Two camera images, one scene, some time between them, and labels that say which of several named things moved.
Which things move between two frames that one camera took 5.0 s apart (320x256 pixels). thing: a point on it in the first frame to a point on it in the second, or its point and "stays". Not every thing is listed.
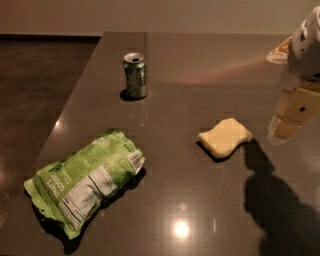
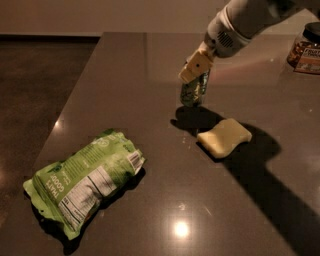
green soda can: (135, 75) to (191, 92)
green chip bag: (68, 191) stays
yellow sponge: (222, 139) stays
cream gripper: (306, 53) to (222, 42)
